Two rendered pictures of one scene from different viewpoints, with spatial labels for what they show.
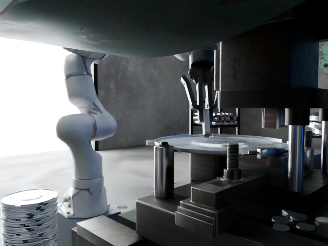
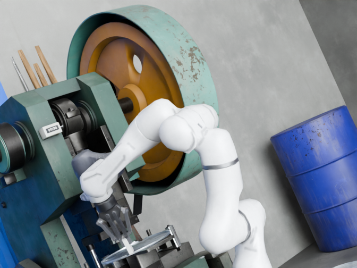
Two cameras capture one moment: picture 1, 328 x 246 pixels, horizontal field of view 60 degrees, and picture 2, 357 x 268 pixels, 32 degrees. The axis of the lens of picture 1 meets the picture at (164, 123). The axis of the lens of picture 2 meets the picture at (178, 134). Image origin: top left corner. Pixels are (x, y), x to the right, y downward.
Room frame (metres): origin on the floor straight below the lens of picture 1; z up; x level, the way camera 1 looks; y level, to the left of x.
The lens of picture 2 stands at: (2.96, 0.47, 1.05)
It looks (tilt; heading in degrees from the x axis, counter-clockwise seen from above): 2 degrees up; 187
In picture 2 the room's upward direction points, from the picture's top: 24 degrees counter-clockwise
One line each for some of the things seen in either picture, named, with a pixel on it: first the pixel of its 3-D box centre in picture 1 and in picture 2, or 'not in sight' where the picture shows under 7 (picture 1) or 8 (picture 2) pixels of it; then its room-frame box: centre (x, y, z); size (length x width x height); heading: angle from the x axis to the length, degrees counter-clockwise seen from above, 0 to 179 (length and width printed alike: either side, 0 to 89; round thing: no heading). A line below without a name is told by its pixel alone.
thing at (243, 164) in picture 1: (275, 161); (123, 257); (0.53, -0.21, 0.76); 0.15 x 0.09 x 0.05; 135
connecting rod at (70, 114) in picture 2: not in sight; (71, 140); (0.53, -0.21, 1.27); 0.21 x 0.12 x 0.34; 45
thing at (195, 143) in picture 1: (220, 142); (136, 246); (0.62, -0.12, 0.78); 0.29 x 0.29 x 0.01
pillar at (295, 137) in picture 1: (296, 144); not in sight; (0.43, -0.20, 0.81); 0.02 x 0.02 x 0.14
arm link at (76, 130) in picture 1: (79, 145); (249, 241); (1.07, 0.32, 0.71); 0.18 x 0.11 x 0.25; 141
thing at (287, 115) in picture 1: (281, 106); (111, 233); (0.53, -0.22, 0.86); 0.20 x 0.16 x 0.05; 135
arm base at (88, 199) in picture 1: (83, 191); not in sight; (1.13, 0.33, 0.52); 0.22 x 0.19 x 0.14; 44
